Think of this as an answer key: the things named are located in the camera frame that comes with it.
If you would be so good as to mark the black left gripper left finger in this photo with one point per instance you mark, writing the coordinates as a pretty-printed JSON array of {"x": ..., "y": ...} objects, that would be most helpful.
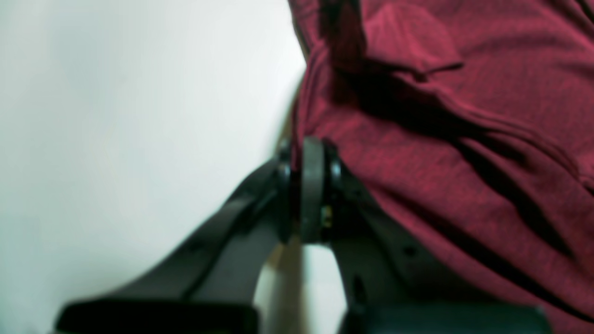
[{"x": 207, "y": 284}]

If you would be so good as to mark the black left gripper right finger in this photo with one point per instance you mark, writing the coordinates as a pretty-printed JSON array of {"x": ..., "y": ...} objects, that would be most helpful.
[{"x": 391, "y": 282}]

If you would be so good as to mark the maroon t-shirt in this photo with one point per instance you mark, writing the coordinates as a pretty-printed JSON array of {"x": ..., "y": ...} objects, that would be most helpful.
[{"x": 471, "y": 124}]

